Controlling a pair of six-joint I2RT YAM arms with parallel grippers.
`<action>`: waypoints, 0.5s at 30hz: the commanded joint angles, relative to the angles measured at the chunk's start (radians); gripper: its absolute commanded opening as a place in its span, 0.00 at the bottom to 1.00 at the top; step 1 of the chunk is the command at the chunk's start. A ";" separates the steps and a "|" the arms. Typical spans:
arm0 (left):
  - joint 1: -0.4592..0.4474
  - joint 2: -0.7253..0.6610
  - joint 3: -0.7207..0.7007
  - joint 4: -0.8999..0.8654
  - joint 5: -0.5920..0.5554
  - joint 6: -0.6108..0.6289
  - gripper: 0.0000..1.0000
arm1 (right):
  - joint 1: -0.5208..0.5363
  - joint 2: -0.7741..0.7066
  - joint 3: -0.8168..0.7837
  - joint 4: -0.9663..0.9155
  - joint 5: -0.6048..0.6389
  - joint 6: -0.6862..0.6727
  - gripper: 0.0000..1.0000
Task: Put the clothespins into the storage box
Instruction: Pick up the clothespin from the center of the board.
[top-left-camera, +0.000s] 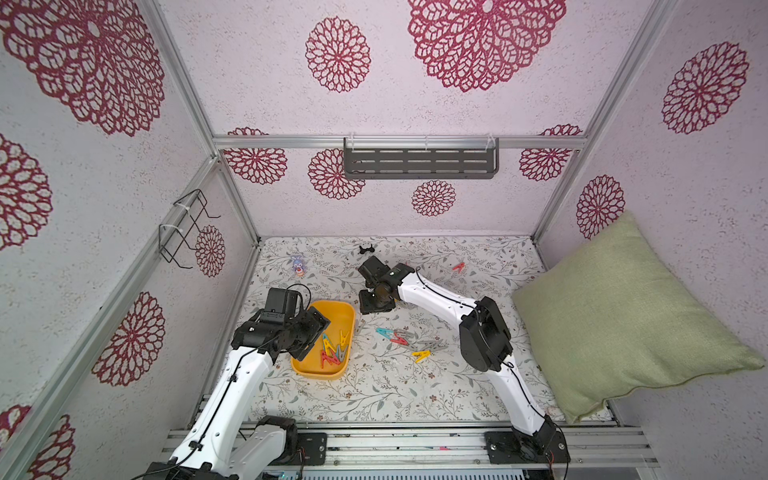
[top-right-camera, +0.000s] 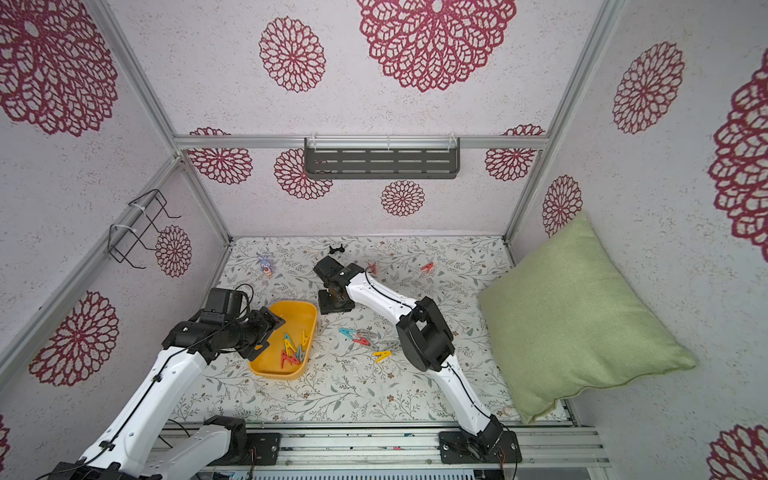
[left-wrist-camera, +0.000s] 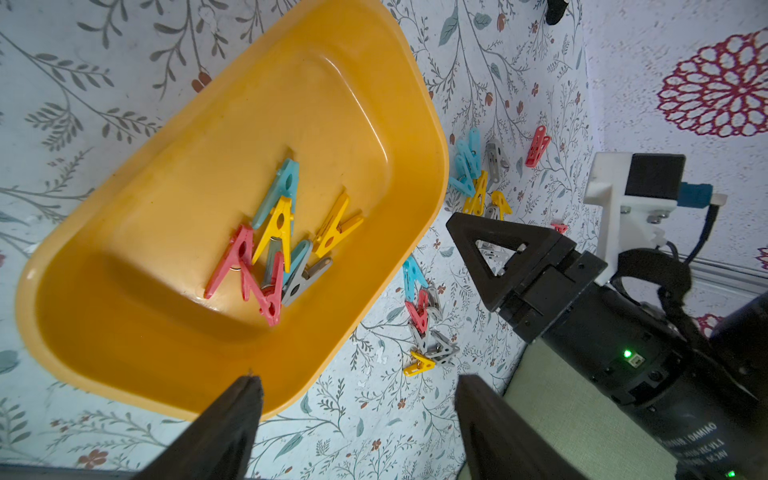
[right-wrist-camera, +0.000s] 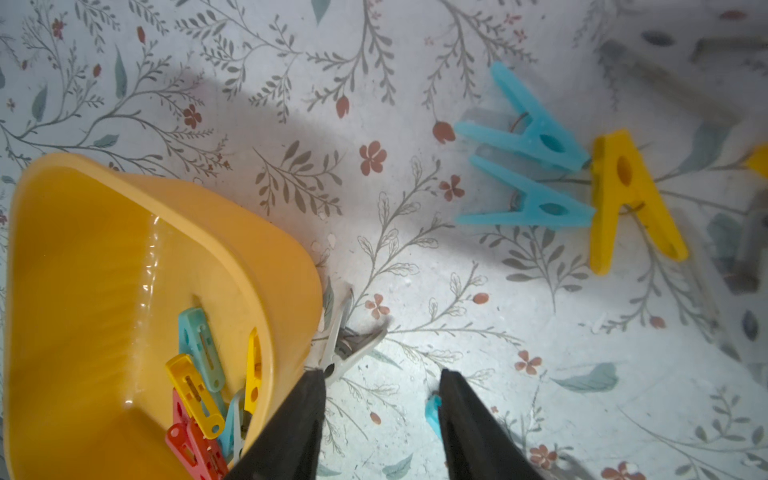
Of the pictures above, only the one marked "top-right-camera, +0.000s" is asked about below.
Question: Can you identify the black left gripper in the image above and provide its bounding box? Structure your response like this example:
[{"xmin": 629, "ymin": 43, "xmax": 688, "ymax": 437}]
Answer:
[{"xmin": 225, "ymin": 306, "xmax": 285, "ymax": 362}]

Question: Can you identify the yellow storage box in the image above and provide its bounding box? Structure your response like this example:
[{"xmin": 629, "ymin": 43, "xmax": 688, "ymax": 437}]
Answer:
[{"xmin": 249, "ymin": 300, "xmax": 319, "ymax": 381}]

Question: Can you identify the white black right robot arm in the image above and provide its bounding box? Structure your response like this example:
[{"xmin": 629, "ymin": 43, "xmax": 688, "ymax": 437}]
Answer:
[{"xmin": 313, "ymin": 256, "xmax": 505, "ymax": 460}]

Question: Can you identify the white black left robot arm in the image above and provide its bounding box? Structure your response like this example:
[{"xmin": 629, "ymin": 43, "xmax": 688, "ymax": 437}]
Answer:
[{"xmin": 46, "ymin": 307, "xmax": 285, "ymax": 479}]

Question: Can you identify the teal clothespin in pile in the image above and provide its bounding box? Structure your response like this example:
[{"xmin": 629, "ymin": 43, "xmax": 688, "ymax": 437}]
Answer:
[{"xmin": 339, "ymin": 328, "xmax": 357, "ymax": 340}]

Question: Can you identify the black bow clip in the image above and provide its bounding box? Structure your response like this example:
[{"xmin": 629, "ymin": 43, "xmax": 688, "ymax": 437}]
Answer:
[{"xmin": 328, "ymin": 244, "xmax": 346, "ymax": 255}]

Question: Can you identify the grey clothespin in pile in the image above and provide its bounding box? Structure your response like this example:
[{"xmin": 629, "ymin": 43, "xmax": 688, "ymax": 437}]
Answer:
[{"xmin": 374, "ymin": 339, "xmax": 402, "ymax": 353}]

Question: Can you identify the purple bunny figurine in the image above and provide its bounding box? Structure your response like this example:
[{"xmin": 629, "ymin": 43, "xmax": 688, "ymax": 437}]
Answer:
[{"xmin": 259, "ymin": 255, "xmax": 274, "ymax": 278}]

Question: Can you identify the green pillow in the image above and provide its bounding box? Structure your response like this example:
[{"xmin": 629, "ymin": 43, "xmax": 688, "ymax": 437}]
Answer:
[{"xmin": 478, "ymin": 213, "xmax": 697, "ymax": 423}]

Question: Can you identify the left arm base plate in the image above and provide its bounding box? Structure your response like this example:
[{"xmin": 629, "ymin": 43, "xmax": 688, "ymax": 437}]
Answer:
[{"xmin": 238, "ymin": 432, "xmax": 282, "ymax": 467}]

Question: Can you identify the grey wall shelf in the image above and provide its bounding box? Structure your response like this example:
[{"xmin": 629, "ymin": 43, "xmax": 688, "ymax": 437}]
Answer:
[{"xmin": 303, "ymin": 137, "xmax": 461, "ymax": 180}]

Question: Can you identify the black wire wall rack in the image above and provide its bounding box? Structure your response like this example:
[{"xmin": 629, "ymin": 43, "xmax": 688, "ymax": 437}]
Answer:
[{"xmin": 106, "ymin": 188, "xmax": 179, "ymax": 270}]

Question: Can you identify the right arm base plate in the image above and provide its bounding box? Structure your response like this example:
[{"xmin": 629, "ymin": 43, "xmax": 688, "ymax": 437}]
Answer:
[{"xmin": 438, "ymin": 431, "xmax": 522, "ymax": 465}]

